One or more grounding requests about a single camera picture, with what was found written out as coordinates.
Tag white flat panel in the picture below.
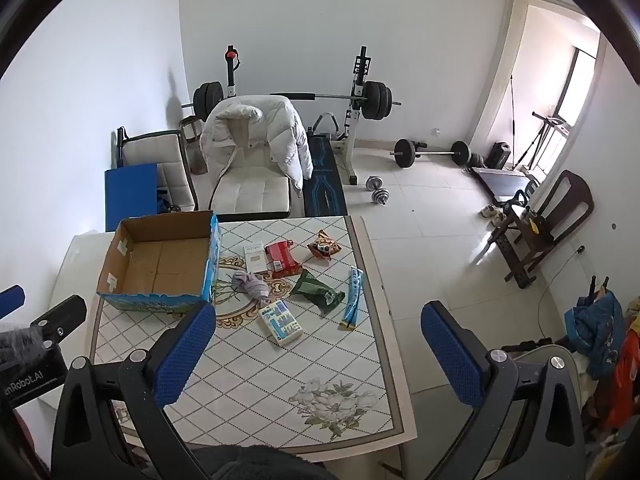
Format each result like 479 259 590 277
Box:
50 232 118 411

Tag patterned tablecloth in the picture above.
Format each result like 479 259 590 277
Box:
90 216 418 448

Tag person's left forearm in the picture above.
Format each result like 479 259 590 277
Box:
0 327 35 363

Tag red snack packet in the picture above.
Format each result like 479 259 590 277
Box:
264 240 300 277

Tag long barbell with black plates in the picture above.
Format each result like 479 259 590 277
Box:
181 80 402 122

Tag person's right forearm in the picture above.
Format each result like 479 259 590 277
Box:
192 444 328 480

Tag orange snack packet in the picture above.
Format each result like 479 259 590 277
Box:
306 230 341 262

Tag green snack packet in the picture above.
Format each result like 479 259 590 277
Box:
290 268 347 316

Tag white chair with black frame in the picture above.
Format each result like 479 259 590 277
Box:
116 127 198 213

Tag short barbell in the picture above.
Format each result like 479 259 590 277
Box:
390 138 472 168

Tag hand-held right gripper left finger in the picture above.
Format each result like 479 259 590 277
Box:
52 301 217 480

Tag black treadmill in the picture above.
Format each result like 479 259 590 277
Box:
470 166 533 201

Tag blue white tissue pack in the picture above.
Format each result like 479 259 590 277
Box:
259 300 304 347

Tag cardboard box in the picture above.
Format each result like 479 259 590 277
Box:
96 210 222 315

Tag dark wooden chair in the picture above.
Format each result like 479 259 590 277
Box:
487 170 596 288

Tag black floor cable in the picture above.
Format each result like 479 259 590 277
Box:
537 246 587 341

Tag blue jacket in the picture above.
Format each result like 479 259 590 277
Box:
565 290 626 381

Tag purple cloth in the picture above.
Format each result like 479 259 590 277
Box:
231 271 271 307

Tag white packet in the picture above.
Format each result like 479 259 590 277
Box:
243 244 268 275

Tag blue board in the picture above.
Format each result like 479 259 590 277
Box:
104 163 160 233

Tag long blue packet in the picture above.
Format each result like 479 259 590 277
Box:
337 266 364 331

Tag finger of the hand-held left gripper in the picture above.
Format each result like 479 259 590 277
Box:
0 285 26 320
31 294 88 346

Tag white down jacket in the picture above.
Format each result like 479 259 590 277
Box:
200 95 314 198

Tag black box appliance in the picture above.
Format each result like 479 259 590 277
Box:
487 142 511 170

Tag white barbell rack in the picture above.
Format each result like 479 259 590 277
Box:
222 46 373 186

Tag red orange clothes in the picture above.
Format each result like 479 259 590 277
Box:
597 297 640 433

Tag black blue weight bench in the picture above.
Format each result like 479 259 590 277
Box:
302 132 348 216

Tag window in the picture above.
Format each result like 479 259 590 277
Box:
555 47 601 121

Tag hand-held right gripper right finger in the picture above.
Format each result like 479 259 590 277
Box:
420 301 586 480

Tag white padded chair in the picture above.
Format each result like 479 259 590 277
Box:
207 95 311 221

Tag clear water jug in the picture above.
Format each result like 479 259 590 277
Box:
180 116 205 176

